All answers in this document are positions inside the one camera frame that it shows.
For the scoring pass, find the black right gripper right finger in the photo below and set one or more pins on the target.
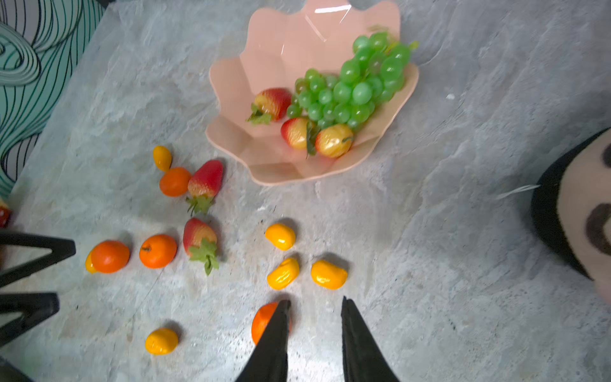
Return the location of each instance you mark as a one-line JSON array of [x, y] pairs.
[[362, 358]]

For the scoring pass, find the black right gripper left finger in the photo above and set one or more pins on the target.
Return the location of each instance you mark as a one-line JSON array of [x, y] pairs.
[[269, 361]]

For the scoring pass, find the green grape bunch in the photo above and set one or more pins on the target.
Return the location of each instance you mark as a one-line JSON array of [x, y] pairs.
[[351, 95]]

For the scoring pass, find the yellow kumquat by tangerine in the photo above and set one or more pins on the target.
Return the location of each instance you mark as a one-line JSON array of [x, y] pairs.
[[89, 266]]

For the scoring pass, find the orange tangerine right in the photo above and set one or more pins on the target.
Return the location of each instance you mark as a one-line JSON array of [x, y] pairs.
[[261, 321]]

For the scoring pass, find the orange tangerine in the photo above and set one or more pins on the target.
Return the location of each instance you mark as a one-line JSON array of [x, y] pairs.
[[174, 183], [261, 321], [109, 256], [158, 251]]

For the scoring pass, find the orange tangerine far left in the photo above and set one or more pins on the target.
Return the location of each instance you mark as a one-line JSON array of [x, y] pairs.
[[109, 256]]

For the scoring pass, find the yellow red plush toy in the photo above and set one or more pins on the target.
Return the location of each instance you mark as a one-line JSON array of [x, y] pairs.
[[5, 214]]

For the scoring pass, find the yellow kumquat cluster left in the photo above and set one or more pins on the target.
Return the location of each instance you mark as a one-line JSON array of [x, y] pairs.
[[284, 274]]

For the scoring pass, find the yellow kumquat cluster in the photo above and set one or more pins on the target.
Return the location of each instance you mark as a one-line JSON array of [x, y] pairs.
[[328, 275], [281, 236], [284, 274]]

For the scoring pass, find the orange tangerine lower middle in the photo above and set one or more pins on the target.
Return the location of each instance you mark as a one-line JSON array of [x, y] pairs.
[[158, 251]]

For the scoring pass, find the yellow kumquat cluster right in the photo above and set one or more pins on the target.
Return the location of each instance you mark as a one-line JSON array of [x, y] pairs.
[[328, 275]]

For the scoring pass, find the yellow kumquat front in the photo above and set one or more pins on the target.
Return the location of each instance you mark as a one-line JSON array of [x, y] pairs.
[[162, 341]]

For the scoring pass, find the yellow kumquat upper cluster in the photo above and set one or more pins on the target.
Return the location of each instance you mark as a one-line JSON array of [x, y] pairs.
[[281, 236]]

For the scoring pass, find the orange tangerine upper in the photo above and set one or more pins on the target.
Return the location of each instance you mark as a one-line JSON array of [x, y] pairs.
[[174, 183]]

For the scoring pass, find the yellow kumquat far left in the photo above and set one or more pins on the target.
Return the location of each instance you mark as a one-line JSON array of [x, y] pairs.
[[162, 158]]

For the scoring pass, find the lower strawberry left pair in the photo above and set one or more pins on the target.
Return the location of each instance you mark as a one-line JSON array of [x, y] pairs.
[[200, 243]]

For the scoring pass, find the strawberry pair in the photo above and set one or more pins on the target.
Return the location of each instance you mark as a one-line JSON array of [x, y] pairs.
[[200, 243], [204, 185]]

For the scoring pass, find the upper strawberry left pair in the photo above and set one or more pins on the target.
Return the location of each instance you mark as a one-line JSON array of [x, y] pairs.
[[204, 185]]

